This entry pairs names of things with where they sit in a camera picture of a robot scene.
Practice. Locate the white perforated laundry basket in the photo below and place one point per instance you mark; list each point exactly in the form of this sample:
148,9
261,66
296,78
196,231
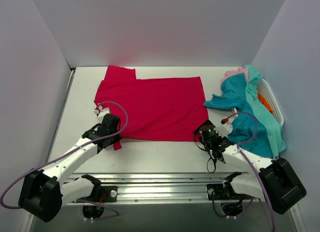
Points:
262,88

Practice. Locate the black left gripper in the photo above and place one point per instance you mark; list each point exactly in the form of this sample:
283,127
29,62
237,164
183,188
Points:
111,138

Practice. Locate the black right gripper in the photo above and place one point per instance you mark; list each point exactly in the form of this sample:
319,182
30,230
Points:
198,131

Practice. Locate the orange t shirt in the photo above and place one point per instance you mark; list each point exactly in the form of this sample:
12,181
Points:
263,100

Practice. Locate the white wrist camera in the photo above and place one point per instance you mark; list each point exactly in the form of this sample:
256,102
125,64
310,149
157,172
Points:
101,112
225,128

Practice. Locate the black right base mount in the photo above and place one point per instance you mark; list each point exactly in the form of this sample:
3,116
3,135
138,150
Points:
216,191

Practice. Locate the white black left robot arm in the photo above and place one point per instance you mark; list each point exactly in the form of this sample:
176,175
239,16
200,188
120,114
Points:
46,190

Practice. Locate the light teal t shirt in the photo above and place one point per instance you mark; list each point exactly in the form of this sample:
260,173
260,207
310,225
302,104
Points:
273,127

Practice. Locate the aluminium frame rail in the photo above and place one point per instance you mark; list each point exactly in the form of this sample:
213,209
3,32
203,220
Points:
158,186

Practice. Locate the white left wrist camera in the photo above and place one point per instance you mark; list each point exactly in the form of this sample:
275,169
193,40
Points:
101,112

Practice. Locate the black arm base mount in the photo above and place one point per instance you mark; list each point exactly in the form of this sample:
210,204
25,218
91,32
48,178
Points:
103,194

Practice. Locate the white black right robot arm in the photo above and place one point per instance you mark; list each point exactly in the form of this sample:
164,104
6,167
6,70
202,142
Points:
265,178

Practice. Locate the blue t shirt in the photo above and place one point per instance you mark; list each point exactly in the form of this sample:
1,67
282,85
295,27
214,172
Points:
243,124

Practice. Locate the red t shirt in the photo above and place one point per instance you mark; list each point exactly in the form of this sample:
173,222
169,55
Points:
165,109

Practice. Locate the pink t shirt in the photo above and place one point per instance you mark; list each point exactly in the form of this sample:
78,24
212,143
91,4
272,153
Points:
231,73

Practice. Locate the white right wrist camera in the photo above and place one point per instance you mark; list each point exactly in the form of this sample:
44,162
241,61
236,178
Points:
225,128

